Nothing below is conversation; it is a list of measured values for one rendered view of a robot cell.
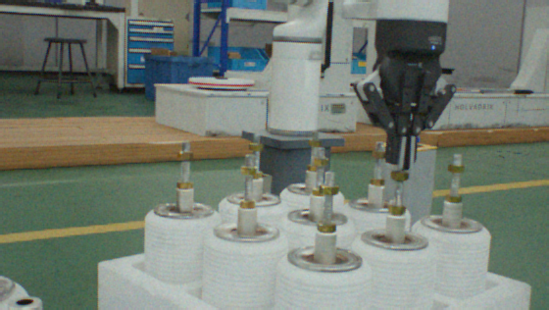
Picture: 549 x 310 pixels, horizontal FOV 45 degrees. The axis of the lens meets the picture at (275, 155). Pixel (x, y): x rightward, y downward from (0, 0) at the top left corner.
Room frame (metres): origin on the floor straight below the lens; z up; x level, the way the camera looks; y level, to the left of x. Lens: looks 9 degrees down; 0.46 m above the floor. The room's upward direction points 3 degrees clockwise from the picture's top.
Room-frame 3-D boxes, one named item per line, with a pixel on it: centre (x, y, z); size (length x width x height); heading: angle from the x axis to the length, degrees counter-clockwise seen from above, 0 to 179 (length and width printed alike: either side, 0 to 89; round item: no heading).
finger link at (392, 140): (0.72, -0.12, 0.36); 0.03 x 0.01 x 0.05; 119
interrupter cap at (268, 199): (0.89, 0.03, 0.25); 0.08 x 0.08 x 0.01
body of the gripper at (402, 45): (0.73, -0.14, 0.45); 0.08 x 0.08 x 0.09
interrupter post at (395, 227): (0.73, -0.14, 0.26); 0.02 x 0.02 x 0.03
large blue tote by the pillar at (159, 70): (5.46, 0.82, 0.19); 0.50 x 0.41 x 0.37; 37
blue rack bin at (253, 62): (6.12, 0.39, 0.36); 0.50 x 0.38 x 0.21; 34
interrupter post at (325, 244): (0.64, -0.05, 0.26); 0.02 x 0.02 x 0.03
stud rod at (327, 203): (0.64, -0.05, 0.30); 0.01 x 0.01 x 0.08; 76
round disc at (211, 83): (3.09, 0.26, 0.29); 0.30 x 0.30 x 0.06
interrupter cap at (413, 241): (0.73, -0.14, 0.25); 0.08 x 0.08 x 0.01
